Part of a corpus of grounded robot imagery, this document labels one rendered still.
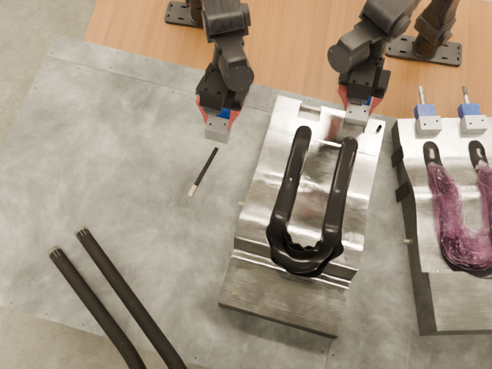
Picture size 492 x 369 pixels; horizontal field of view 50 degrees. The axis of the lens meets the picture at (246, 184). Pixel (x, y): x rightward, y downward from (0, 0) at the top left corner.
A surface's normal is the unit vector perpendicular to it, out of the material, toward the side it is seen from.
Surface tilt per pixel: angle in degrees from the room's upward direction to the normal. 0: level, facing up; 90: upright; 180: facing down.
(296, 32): 0
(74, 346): 0
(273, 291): 0
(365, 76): 22
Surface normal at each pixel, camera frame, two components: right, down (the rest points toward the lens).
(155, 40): 0.01, -0.36
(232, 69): 0.22, 0.69
